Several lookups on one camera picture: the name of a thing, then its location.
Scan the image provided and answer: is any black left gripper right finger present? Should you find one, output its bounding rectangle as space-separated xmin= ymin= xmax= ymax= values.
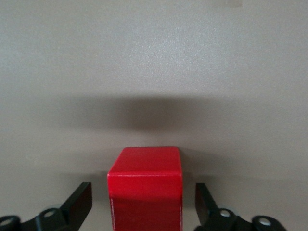
xmin=193 ymin=182 xmax=287 ymax=231

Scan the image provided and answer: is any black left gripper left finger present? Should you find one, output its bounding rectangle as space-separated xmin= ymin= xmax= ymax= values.
xmin=0 ymin=182 xmax=93 ymax=231

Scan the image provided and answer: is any red wooden block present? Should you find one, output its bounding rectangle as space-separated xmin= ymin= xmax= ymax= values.
xmin=107 ymin=147 xmax=181 ymax=231

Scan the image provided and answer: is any brown table cover mat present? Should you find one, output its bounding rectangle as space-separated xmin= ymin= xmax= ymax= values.
xmin=0 ymin=0 xmax=308 ymax=231

